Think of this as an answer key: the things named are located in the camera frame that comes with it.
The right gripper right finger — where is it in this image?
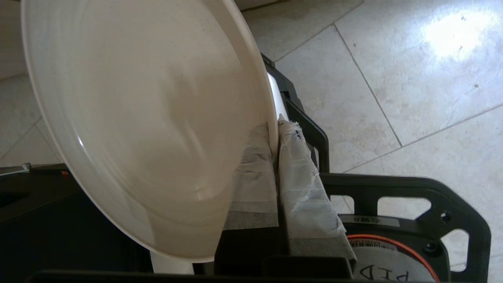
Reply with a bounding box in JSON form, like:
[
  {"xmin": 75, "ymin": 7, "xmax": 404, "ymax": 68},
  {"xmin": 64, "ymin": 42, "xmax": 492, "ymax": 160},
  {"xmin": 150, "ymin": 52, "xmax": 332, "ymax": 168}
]
[{"xmin": 277, "ymin": 114, "xmax": 357, "ymax": 272}]

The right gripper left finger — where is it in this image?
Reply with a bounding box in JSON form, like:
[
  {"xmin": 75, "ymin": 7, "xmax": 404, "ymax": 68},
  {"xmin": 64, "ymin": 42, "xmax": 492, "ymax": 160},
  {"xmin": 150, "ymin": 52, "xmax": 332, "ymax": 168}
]
[{"xmin": 214, "ymin": 124, "xmax": 281, "ymax": 274}]

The white round plate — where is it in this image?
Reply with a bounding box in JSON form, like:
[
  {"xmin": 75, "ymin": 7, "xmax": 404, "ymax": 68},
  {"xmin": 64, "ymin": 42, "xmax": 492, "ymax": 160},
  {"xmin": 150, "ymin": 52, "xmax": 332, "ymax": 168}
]
[{"xmin": 20, "ymin": 0, "xmax": 280, "ymax": 263}]

